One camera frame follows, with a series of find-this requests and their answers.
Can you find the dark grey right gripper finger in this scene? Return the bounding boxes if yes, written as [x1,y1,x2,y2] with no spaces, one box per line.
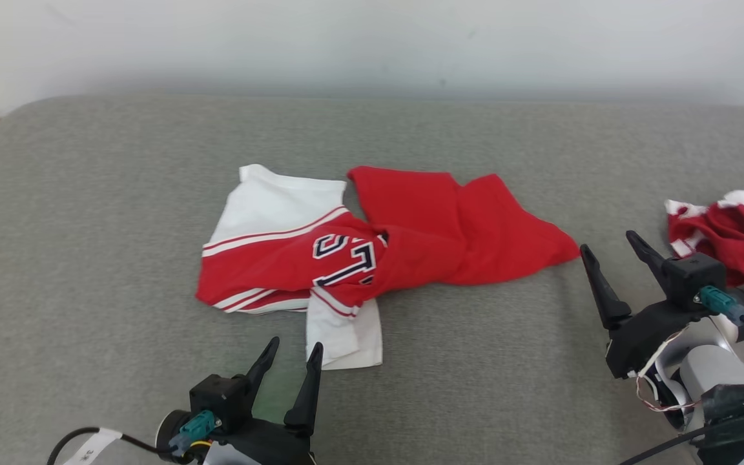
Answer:
[579,243,632,331]
[626,230,673,291]

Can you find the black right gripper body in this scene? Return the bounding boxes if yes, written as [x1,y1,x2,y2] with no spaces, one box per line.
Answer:
[604,300,712,380]

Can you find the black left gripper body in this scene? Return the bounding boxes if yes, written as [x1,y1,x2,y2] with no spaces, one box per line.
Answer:
[211,418,316,465]

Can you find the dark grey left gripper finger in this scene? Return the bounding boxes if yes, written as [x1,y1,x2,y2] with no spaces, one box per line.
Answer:
[283,342,324,437]
[243,336,281,420]

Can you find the red white basketball jersey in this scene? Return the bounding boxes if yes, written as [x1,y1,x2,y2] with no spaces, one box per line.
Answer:
[195,164,581,370]

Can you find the thin red white wires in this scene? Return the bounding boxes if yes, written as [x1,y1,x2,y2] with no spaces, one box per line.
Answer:
[635,328,699,414]

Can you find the right camera cable teal plug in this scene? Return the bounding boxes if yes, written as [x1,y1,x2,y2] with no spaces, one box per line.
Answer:
[698,285,744,355]

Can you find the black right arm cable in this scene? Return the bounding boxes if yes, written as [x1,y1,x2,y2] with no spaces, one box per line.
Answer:
[617,413,744,465]

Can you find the white cable label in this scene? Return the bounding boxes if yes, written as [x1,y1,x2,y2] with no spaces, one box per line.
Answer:
[62,428,122,465]

